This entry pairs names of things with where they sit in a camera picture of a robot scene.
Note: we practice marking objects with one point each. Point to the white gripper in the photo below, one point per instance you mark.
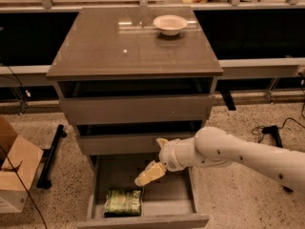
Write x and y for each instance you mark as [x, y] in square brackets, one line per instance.
[169, 156]

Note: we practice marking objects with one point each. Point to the green jalapeno chip bag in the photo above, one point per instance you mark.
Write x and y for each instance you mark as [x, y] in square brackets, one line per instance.
[123, 203]

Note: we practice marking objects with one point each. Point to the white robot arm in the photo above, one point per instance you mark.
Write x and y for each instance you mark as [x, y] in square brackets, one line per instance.
[211, 146]

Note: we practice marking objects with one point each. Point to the grey middle drawer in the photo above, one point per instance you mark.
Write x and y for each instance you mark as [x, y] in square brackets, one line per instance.
[131, 138]

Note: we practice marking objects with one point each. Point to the grey drawer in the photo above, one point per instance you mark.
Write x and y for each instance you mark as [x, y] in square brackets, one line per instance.
[131, 138]
[167, 203]
[136, 100]

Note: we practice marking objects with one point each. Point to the grey top drawer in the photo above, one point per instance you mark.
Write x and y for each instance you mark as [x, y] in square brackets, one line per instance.
[136, 100]

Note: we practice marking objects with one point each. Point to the grey bottom drawer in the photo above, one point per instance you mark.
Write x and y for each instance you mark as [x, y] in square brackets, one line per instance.
[167, 203]

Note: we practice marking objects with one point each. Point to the grey drawer cabinet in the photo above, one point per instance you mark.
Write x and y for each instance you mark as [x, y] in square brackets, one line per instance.
[114, 44]

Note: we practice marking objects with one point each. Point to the black right stand leg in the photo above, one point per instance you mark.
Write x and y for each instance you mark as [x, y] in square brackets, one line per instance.
[274, 133]

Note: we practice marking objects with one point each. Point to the black stand leg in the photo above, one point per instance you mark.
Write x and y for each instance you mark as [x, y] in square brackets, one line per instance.
[48, 156]
[274, 133]

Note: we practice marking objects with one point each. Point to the black left stand leg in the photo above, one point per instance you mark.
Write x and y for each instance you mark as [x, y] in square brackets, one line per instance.
[48, 156]

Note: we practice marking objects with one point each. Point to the white bowl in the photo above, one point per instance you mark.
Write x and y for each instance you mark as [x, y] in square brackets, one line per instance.
[170, 25]

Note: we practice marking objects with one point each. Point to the cardboard box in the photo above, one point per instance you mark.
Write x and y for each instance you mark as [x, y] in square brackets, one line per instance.
[19, 160]

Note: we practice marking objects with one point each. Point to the grey horizontal rail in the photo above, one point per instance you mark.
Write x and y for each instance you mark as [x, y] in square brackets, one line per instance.
[232, 69]

